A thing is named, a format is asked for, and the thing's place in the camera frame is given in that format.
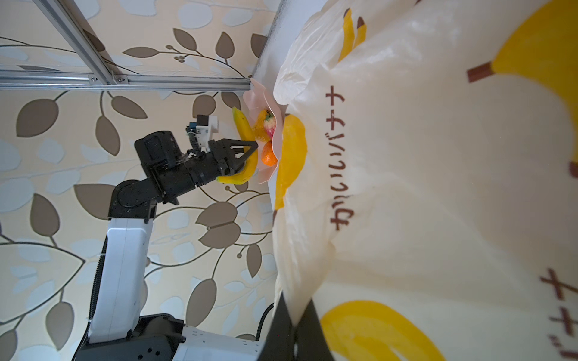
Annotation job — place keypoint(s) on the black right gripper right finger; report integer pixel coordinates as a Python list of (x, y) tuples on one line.
[(310, 340)]

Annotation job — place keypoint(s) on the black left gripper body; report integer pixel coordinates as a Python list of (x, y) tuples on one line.
[(171, 173)]

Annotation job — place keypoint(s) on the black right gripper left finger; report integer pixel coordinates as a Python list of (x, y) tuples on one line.
[(280, 341)]

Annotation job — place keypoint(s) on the orange toy tangerine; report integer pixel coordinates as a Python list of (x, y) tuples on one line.
[(268, 157)]

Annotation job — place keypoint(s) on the banana print plastic bag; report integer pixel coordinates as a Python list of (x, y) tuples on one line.
[(427, 190)]

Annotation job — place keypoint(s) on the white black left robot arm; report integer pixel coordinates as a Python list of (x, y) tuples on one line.
[(116, 329)]

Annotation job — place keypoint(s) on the pink fruit plate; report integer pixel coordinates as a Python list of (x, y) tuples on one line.
[(257, 99)]

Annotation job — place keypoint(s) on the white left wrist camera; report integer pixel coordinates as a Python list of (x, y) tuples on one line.
[(201, 131)]

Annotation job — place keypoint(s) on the aluminium frame rail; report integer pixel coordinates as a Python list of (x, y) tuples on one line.
[(104, 74)]

